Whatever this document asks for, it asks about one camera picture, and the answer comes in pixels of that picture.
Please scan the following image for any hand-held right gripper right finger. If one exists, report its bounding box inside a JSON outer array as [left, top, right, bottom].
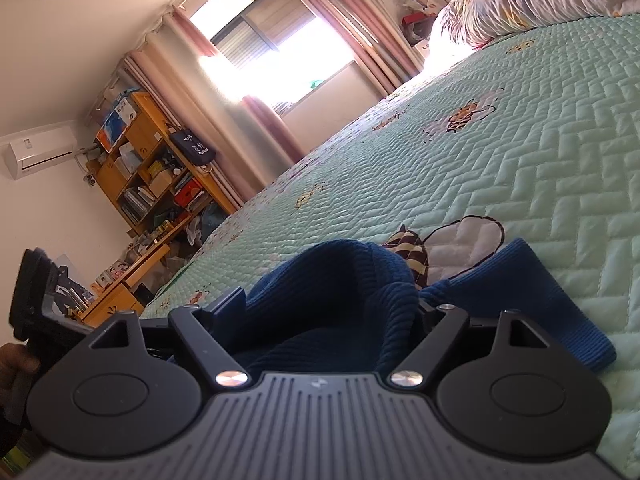
[[389, 299, 551, 391]]

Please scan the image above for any wooden bookshelf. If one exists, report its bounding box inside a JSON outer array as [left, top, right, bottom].
[[85, 90, 241, 239]]

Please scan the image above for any person's left hand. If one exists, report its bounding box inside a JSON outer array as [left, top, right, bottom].
[[0, 342, 41, 386]]

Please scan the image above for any white air conditioner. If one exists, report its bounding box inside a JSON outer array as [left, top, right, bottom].
[[2, 125, 79, 181]]

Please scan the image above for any green object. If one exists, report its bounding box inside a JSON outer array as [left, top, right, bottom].
[[0, 439, 32, 477]]

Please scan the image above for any blue bag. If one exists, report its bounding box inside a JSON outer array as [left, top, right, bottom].
[[200, 202, 227, 242]]

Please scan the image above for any wall poster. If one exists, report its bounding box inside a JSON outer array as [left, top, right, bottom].
[[52, 254, 97, 307]]

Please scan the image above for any floral pillow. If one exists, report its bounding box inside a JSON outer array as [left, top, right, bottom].
[[430, 0, 640, 52]]

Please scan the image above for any dark hanging bag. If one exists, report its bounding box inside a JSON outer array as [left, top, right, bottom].
[[168, 127, 217, 167]]

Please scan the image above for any green quilted bedspread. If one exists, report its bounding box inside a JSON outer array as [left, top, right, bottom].
[[140, 12, 640, 477]]

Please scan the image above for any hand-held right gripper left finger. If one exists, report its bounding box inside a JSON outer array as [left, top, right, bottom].
[[89, 287, 251, 390]]

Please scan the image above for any pink curtain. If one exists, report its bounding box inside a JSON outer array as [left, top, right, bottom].
[[264, 0, 427, 97], [124, 4, 312, 207]]

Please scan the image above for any blue knit sweater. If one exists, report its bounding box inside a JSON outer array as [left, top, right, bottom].
[[207, 237, 617, 377]]

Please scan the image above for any red box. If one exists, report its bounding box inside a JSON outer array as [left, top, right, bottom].
[[402, 12, 437, 47]]

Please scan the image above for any window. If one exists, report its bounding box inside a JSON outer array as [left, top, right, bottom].
[[189, 0, 362, 112]]

